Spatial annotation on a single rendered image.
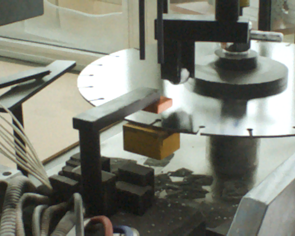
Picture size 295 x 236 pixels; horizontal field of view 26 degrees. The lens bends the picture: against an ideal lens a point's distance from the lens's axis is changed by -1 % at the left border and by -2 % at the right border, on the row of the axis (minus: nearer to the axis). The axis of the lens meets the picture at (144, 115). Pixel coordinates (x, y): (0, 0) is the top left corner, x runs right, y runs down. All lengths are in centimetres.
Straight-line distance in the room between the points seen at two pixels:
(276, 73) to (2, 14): 29
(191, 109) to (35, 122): 57
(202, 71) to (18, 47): 93
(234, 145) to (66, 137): 43
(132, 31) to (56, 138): 35
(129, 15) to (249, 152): 67
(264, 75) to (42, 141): 48
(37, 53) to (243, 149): 89
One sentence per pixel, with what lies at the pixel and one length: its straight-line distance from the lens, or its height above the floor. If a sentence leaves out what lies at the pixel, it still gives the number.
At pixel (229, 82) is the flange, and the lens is 62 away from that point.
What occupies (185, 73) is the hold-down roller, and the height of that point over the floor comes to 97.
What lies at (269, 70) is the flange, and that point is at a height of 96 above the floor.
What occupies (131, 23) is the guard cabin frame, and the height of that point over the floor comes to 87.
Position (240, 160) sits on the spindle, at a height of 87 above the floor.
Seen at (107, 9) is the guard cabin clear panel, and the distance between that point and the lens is 135.
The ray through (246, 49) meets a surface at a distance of 65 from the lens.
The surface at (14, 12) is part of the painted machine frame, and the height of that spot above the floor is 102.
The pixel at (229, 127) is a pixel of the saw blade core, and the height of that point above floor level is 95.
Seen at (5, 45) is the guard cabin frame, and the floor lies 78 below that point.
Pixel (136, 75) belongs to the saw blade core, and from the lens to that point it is 67.
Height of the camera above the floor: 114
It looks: 20 degrees down
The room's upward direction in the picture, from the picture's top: 1 degrees counter-clockwise
